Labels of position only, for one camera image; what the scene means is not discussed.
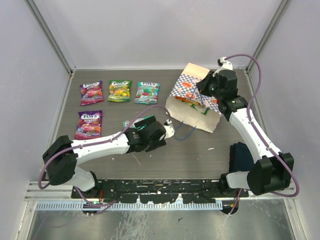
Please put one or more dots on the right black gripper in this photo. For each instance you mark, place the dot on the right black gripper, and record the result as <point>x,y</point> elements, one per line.
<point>202,86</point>

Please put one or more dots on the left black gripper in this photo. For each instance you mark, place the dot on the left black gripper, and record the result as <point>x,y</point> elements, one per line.
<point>146,122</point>

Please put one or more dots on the checkered paper bag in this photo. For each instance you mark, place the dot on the checkered paper bag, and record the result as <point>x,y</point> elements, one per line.
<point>187,105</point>

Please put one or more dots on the teal mint candy packet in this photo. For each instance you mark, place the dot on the teal mint candy packet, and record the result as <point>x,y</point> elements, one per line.
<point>147,93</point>

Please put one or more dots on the green yellow candy packet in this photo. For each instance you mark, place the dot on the green yellow candy packet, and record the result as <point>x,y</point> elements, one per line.
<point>119,91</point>

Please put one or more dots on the purple candy snack packet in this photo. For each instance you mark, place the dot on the purple candy snack packet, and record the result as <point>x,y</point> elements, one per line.
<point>91,93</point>

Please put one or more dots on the orange fruit candy packet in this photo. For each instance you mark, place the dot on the orange fruit candy packet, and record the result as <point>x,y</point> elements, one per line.
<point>185,100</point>

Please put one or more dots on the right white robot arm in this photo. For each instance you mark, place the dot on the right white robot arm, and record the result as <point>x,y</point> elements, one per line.
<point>272,169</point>

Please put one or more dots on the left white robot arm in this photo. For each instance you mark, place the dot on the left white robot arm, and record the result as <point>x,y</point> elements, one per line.
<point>63,158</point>

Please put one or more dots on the green lime candy packet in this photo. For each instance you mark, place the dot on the green lime candy packet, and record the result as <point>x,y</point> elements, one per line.
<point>202,109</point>

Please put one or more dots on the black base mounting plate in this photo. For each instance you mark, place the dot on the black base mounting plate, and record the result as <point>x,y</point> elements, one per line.
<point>160,191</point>

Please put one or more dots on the dark blue folded cloth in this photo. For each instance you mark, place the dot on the dark blue folded cloth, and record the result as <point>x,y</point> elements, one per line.
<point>240,158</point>

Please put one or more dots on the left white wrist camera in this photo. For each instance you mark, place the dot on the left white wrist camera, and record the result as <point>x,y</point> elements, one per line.
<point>169,129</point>

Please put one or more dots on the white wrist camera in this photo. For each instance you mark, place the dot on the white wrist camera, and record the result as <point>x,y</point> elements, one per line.
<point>169,129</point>
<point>223,64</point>

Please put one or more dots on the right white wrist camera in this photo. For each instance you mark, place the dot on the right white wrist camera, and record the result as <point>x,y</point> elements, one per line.
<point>223,64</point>

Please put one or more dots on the right aluminium corner post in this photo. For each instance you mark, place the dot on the right aluminium corner post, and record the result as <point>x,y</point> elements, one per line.
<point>273,23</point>

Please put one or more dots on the aluminium corner post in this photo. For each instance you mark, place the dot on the aluminium corner post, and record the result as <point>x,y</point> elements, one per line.
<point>273,23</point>
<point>47,29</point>

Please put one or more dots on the aluminium front rail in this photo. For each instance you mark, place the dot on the aluminium front rail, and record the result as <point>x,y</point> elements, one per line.
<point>64,192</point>

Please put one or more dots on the white slotted cable duct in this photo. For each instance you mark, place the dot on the white slotted cable duct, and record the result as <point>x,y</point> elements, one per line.
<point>82,206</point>

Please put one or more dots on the left aluminium corner post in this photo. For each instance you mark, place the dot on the left aluminium corner post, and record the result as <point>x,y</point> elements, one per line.
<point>47,29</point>

